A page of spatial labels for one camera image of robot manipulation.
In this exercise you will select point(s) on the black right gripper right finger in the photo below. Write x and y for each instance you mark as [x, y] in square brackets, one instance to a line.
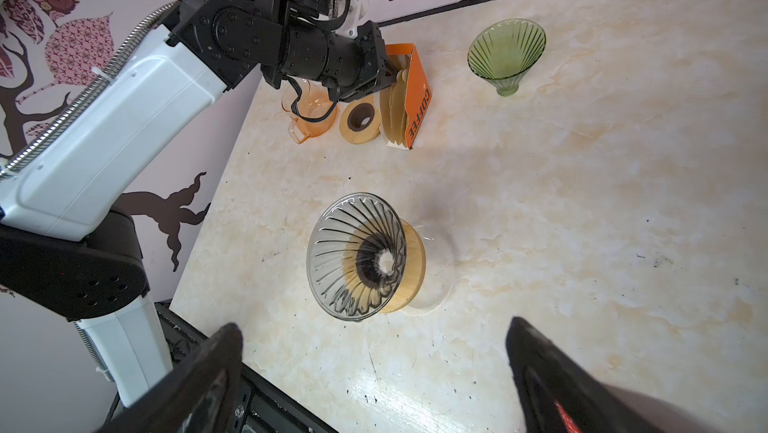
[556, 394]

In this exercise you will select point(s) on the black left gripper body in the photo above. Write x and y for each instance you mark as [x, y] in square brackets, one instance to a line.
[329, 42]

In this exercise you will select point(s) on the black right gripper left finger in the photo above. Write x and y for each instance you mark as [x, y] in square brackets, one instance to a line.
[197, 396]

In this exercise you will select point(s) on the orange glass pitcher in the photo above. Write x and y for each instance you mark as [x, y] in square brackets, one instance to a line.
[311, 111]

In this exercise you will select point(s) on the wooden ring dripper stand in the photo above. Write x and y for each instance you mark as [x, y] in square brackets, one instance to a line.
[360, 122]

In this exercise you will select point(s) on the clear glass server jug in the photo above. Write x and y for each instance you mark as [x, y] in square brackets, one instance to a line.
[439, 273]

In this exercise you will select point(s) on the wooden ring dripper holder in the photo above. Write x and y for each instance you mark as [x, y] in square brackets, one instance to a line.
[414, 271]

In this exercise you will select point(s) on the green glass dripper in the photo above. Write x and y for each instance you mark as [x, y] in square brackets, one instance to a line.
[504, 52]

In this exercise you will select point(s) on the clear glass dripper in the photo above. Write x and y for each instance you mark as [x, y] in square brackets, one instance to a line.
[356, 257]

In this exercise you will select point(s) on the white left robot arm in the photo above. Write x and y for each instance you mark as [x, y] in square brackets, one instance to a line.
[64, 246]

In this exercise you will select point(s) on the orange coffee filter box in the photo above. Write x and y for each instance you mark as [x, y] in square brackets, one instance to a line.
[404, 105]

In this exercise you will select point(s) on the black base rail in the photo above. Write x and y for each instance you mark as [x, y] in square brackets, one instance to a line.
[252, 397]

